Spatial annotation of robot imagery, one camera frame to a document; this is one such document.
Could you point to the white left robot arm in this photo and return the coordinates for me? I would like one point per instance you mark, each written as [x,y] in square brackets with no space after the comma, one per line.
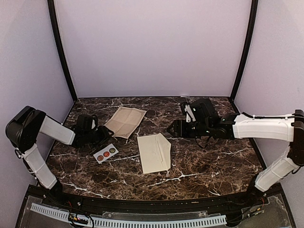
[23,130]

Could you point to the cream paper envelope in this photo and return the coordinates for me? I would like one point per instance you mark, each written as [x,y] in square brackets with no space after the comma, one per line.
[155,153]

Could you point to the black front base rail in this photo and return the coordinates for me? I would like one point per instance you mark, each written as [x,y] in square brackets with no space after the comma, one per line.
[229,204]

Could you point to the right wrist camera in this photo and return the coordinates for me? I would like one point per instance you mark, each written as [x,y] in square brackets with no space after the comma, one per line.
[186,110]

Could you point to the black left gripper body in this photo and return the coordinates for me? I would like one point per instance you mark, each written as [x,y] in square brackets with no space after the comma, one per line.
[101,137]

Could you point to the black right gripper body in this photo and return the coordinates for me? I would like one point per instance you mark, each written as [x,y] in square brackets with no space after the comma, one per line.
[185,132]

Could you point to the white slotted cable duct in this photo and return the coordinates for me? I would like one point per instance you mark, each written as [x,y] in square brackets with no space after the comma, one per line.
[131,220]

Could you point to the black right corner post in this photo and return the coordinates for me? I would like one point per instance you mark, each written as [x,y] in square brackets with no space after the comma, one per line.
[245,51]

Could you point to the black corner post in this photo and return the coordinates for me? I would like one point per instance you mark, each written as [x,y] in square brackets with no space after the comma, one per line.
[245,51]
[60,49]

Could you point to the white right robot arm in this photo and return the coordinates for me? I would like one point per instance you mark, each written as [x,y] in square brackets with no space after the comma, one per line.
[203,120]

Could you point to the white sticker sheet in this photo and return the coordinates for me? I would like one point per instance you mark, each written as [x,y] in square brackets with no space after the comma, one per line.
[105,153]

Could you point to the black left corner post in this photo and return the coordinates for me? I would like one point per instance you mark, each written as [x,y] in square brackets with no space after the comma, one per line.
[60,49]

